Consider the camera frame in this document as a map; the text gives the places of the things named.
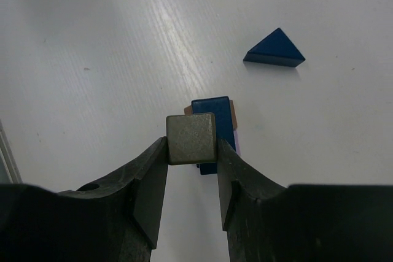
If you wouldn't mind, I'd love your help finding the blue rectangular block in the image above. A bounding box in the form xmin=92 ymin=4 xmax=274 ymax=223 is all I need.
xmin=190 ymin=96 xmax=237 ymax=176

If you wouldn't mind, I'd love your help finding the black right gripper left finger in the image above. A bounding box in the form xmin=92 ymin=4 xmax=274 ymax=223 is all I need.
xmin=1 ymin=137 xmax=168 ymax=261

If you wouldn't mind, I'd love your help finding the brown wood block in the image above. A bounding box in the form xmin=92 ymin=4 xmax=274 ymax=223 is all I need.
xmin=184 ymin=100 xmax=238 ymax=131

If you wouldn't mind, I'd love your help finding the right aluminium side rail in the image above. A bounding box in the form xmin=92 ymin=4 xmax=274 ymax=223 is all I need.
xmin=0 ymin=125 xmax=22 ymax=184

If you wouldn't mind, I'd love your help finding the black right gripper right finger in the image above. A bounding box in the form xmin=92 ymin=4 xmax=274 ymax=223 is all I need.
xmin=217 ymin=140 xmax=392 ymax=261

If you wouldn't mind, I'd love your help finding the blue triangular block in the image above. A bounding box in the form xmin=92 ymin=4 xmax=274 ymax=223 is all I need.
xmin=243 ymin=28 xmax=306 ymax=67

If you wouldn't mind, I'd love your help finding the grey wood cube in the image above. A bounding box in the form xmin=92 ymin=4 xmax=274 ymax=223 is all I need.
xmin=166 ymin=113 xmax=217 ymax=166

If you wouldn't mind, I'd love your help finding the purple wood cube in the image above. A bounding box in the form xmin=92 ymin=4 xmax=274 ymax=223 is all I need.
xmin=233 ymin=130 xmax=241 ymax=156

